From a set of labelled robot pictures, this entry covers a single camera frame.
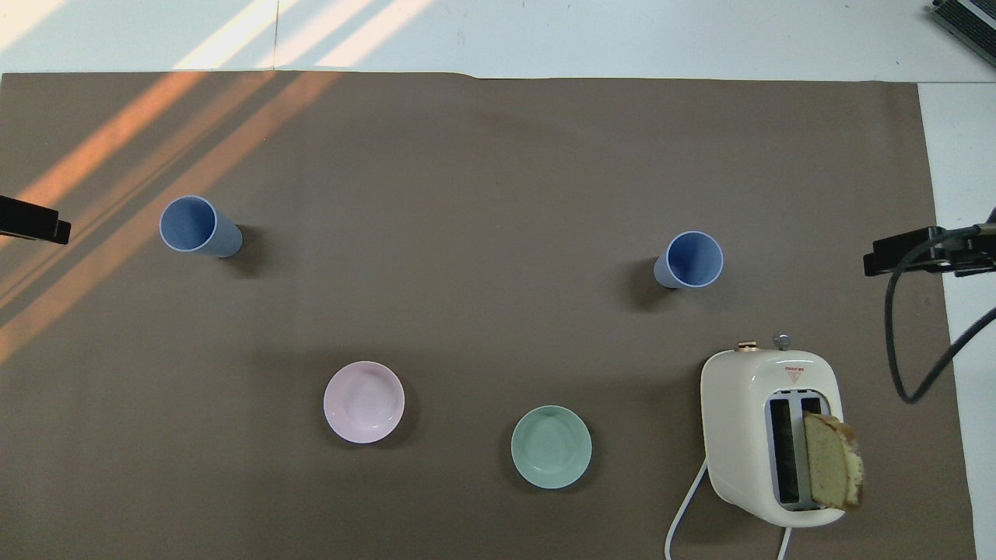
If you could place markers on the slice of bread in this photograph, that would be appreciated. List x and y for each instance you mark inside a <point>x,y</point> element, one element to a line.
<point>829,467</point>

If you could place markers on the white toaster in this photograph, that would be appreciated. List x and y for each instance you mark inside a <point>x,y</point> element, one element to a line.
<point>735,435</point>

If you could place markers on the black stand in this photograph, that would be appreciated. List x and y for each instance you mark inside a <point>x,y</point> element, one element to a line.
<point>969,19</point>

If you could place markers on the blue plastic cup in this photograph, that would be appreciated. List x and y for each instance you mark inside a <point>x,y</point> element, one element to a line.
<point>204,233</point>
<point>692,260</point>

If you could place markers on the green plate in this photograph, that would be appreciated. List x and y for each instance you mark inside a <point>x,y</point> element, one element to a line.
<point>551,447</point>

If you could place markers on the pink bowl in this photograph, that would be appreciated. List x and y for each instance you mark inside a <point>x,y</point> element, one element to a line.
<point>364,402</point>

